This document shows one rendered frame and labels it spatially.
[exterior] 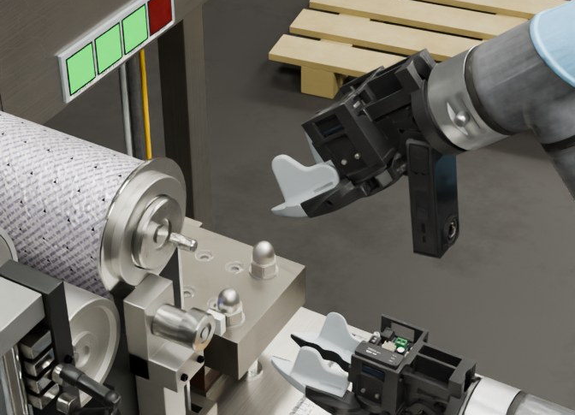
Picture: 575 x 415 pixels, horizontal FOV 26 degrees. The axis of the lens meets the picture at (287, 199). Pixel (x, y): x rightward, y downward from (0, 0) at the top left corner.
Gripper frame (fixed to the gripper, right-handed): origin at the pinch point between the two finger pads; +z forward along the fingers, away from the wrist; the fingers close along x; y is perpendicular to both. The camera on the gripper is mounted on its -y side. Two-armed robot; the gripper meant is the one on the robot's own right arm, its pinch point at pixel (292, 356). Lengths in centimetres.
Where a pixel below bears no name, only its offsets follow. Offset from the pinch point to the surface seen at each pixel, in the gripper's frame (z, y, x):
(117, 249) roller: 12.7, 17.7, 11.6
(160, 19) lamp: 45, 8, -42
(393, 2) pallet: 102, -97, -245
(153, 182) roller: 12.5, 21.8, 5.4
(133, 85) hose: 61, -14, -54
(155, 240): 11.6, 16.0, 7.0
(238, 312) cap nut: 11.0, -3.9, -6.6
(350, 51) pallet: 100, -97, -211
